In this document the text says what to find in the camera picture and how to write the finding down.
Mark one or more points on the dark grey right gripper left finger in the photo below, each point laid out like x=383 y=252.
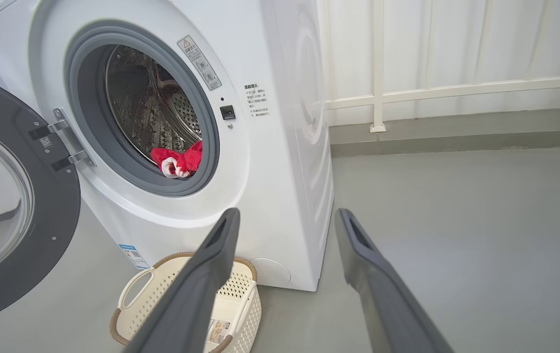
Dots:
x=196 y=294

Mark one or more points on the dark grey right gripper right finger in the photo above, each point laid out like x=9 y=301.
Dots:
x=382 y=294

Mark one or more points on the red and white garment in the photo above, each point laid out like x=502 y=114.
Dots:
x=189 y=157

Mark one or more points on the round black glass washer door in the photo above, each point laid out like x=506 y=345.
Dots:
x=59 y=206

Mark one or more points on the cream perforated laundry basket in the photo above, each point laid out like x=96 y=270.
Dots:
x=145 y=309

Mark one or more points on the white front-load washing machine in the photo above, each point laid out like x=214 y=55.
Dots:
x=270 y=196

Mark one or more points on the grey rubber door gasket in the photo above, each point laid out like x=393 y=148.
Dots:
x=88 y=147

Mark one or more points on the black door lock socket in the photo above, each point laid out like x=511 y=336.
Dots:
x=227 y=112

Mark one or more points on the perforated steel washer drum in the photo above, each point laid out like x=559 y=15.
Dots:
x=147 y=108

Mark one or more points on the metal door hinge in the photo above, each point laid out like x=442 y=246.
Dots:
x=66 y=142

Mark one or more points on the paper product label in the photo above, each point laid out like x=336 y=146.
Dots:
x=217 y=331

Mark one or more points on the blue energy label sticker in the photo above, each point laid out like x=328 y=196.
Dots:
x=133 y=256

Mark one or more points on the round white filter cover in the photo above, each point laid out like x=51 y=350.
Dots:
x=272 y=270

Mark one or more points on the small white QR sticker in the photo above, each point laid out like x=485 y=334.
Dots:
x=46 y=142

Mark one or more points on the white metal railing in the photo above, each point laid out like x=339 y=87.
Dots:
x=456 y=90

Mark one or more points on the grey warning sticker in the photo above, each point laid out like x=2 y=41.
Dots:
x=199 y=63

